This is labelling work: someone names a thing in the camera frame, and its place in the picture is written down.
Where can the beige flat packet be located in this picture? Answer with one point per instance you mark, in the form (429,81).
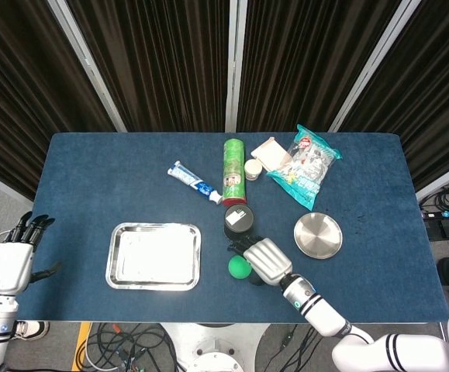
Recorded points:
(270,153)

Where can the green ball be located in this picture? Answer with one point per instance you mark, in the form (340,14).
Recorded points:
(239,268)

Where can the green chips can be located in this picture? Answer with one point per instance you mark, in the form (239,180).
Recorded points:
(234,170)

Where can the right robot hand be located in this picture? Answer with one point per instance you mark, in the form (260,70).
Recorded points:
(266,259)

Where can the small white jar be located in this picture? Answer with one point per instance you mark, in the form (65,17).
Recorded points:
(253,169)

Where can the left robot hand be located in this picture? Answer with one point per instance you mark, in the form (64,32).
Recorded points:
(9,267)

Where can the round steel plate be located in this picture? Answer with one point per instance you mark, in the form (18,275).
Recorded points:
(318,235)

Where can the blue felt table cover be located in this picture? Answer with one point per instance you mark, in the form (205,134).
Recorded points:
(92,174)

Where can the white frame post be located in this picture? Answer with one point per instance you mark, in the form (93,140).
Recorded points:
(371,69)
(235,66)
(88,67)

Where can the teal snack bag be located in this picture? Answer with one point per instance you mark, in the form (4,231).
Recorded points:
(305,170)

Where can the black power strip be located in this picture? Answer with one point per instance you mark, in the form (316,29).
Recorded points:
(445,214)

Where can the black mesh cup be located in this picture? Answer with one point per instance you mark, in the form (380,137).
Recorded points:
(239,219)

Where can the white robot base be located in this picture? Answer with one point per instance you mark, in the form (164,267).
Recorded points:
(216,348)

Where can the white black sneaker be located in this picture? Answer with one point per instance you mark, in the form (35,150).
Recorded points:
(32,330)

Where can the rectangular steel tray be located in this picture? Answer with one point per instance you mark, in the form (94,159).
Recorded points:
(154,257)

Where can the dark pleated curtain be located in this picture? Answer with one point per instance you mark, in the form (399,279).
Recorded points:
(158,66)
(433,89)
(22,97)
(305,66)

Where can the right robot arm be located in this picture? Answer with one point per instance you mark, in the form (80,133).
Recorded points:
(325,314)

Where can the white blue toothpaste tube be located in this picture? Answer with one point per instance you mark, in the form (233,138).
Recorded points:
(191,181)

